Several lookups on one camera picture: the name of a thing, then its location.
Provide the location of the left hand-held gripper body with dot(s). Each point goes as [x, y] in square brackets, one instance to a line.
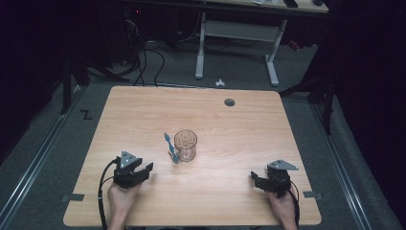
[126, 172]

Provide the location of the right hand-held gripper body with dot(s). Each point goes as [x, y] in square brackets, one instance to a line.
[279, 179]

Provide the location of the blue toothbrush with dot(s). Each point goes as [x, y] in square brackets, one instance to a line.
[171, 147]

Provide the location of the person's left hand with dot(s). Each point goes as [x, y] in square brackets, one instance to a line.
[119, 199]

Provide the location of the person's right hand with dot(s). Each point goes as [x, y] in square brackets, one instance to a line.
[282, 209]

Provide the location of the grey tape strip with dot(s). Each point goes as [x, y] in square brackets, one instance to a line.
[72, 197]
[312, 194]

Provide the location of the clear glass mug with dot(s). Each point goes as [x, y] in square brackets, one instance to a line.
[185, 145]

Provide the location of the grey table grommet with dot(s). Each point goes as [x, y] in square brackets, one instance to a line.
[229, 102]

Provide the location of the black metal stand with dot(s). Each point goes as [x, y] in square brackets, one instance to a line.
[67, 86]
[328, 105]

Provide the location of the small white floor object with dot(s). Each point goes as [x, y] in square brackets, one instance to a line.
[220, 83]

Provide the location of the small red object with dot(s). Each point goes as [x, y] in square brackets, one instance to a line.
[294, 45]

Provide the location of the dark computer tower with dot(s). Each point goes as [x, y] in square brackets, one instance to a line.
[134, 22]

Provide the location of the white-legged wooden desk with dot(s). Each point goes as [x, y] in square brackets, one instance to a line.
[239, 30]

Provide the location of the black item on desk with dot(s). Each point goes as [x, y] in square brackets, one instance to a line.
[290, 3]

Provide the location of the metal floor rail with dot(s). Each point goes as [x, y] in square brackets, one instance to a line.
[343, 172]
[35, 166]

